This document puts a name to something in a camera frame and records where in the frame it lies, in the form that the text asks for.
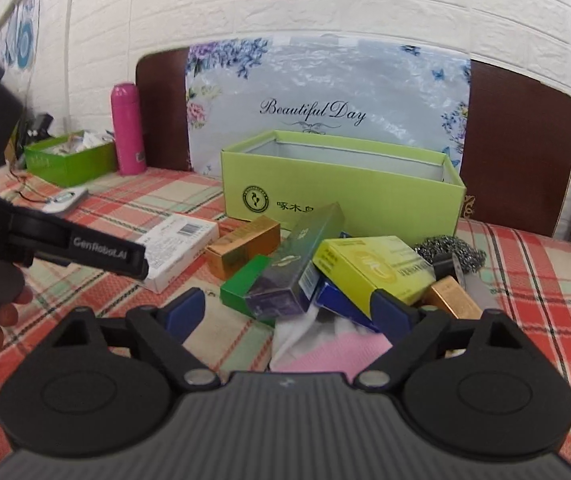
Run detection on yellow carton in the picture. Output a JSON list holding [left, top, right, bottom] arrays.
[[312, 235, 437, 322]]

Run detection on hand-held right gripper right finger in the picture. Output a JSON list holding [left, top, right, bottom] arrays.
[[357, 290, 522, 392]]

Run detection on steel wool scrubber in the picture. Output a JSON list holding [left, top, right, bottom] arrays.
[[412, 234, 487, 281]]

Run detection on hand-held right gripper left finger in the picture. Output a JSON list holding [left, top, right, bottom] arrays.
[[54, 287, 217, 394]]

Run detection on black object behind green box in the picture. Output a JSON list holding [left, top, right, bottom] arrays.
[[26, 113, 55, 142]]

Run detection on floral printed plastic sheet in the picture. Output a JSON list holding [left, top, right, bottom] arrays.
[[184, 35, 472, 181]]

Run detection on grey blade tool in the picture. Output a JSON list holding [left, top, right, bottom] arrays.
[[433, 252, 501, 312]]

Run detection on large yellow-green cardboard box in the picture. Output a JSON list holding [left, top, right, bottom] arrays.
[[220, 129, 467, 247]]

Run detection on green carton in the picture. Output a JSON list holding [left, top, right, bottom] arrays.
[[219, 254, 277, 327]]

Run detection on small gold carton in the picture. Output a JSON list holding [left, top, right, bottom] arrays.
[[421, 275, 484, 322]]

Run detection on pink cloth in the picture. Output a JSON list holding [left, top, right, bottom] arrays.
[[272, 332, 393, 374]]

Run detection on orange-gold carton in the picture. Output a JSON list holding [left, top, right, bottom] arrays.
[[205, 215, 282, 281]]

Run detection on blue tube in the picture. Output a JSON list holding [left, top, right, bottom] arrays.
[[314, 279, 382, 334]]

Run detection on plaid blanket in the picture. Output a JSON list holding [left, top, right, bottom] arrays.
[[0, 165, 571, 476]]

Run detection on pink thermos bottle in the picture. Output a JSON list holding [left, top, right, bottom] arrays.
[[110, 82, 148, 177]]

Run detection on white sock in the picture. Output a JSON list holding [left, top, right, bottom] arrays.
[[268, 305, 366, 368]]

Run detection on long dark green-purple carton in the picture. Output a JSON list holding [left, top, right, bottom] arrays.
[[244, 202, 347, 319]]

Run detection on blue wall decoration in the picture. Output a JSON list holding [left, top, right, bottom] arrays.
[[0, 0, 37, 72]]

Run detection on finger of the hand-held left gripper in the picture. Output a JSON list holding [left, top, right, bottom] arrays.
[[8, 209, 150, 282]]

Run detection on grey-white small device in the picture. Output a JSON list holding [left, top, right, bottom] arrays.
[[44, 187, 90, 219]]

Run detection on small green box with packets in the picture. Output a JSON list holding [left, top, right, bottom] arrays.
[[24, 129, 117, 187]]

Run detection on white barcode box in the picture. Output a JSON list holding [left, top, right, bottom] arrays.
[[137, 212, 220, 294]]

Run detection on brown wooden headboard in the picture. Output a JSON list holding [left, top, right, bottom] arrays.
[[134, 46, 571, 239]]

